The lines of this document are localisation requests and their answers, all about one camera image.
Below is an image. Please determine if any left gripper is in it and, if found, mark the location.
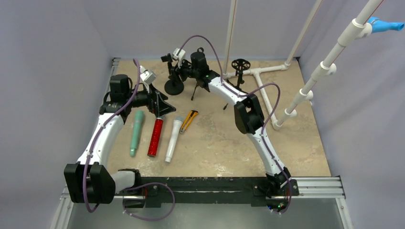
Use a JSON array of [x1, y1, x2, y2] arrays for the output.
[[125, 83, 175, 117]]

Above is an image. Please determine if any black round-base mic stand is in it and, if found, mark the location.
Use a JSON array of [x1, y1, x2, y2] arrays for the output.
[[161, 53, 184, 95]]

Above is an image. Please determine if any grey white microphone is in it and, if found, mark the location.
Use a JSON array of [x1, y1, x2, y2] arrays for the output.
[[165, 116, 184, 163]]

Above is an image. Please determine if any mint green microphone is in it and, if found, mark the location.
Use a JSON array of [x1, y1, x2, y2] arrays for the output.
[[129, 110, 145, 157]]

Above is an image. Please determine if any black tripod mic stand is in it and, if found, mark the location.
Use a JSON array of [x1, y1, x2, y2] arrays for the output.
[[190, 47, 206, 102]]

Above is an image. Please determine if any red glitter microphone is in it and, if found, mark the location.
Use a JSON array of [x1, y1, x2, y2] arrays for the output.
[[147, 115, 166, 157]]

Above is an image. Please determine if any black tripod shockmount stand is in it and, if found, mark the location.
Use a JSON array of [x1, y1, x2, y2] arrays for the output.
[[226, 59, 251, 94]]

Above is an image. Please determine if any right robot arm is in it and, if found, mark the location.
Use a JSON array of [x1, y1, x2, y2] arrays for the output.
[[161, 48, 293, 195]]

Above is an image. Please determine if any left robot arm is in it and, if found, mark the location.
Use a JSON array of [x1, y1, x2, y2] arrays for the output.
[[64, 71, 176, 204]]

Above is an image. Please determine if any yellow utility knife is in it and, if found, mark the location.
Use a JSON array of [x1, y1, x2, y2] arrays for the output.
[[180, 110, 199, 134]]

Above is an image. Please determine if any blue pipe fitting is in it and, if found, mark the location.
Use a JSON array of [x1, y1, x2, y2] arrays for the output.
[[367, 17, 405, 33]]

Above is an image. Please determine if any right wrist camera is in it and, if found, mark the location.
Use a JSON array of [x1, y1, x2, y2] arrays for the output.
[[171, 48, 186, 62]]

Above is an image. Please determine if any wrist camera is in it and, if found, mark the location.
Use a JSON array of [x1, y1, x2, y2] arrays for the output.
[[139, 65, 157, 85], [171, 48, 186, 62]]

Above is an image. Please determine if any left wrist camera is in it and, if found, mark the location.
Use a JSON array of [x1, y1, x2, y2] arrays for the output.
[[139, 65, 157, 85]]

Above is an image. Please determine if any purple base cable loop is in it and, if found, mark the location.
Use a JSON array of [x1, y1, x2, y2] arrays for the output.
[[122, 182, 175, 222]]

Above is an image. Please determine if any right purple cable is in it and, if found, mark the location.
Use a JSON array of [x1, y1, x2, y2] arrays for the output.
[[182, 34, 292, 215]]

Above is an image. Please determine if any white PVC pipe frame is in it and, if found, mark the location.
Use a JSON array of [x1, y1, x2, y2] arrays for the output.
[[221, 0, 385, 131]]

